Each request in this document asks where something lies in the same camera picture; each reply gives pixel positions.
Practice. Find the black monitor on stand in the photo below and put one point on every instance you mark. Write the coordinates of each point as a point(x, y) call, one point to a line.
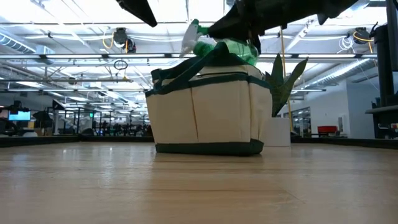
point(384, 62)

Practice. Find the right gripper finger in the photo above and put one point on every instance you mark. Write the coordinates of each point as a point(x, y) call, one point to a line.
point(256, 43)
point(233, 26)

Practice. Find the black aluminium table frame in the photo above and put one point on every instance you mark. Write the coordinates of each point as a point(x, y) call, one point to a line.
point(46, 141)

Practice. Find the green spray bottle white trigger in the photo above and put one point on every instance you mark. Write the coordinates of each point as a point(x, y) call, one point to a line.
point(239, 49)

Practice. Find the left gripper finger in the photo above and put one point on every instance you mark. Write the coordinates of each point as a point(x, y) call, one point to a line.
point(140, 11)

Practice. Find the red background seat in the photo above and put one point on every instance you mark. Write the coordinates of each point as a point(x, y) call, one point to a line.
point(327, 129)

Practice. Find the grey side desk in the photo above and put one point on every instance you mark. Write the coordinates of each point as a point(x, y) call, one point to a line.
point(385, 113)

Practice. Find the blue-screen background monitor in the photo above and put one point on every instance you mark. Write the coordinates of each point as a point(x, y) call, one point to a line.
point(19, 115)

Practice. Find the cream and green gardening bag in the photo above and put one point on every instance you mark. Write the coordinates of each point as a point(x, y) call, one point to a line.
point(217, 115)

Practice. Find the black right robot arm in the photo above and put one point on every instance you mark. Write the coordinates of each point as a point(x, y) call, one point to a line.
point(339, 7)

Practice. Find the snake plant in white pot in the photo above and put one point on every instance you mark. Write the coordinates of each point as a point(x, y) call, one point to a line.
point(286, 90)

